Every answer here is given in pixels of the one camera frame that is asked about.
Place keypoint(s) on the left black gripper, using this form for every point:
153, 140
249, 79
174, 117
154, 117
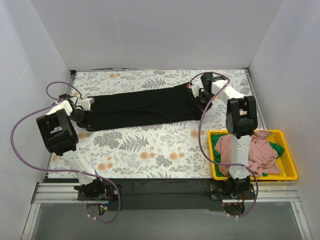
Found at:
85, 119

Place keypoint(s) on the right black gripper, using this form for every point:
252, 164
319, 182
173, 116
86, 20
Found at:
202, 100

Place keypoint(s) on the black t shirt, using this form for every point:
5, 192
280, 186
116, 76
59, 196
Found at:
142, 108

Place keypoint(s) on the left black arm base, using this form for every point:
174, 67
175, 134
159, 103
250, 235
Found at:
98, 190

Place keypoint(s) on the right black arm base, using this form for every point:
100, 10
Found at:
231, 189

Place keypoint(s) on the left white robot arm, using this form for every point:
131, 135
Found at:
60, 137

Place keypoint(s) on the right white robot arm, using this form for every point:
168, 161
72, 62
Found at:
241, 118

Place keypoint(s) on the pink t shirt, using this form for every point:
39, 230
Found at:
262, 155

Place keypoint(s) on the yellow plastic bin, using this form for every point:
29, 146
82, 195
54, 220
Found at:
278, 142

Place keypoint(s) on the green t shirt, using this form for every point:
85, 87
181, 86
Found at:
278, 150

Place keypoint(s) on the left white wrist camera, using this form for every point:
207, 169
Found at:
86, 103

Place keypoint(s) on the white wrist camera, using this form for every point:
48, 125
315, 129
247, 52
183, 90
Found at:
194, 89
86, 103

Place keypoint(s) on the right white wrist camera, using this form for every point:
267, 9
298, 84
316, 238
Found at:
194, 89

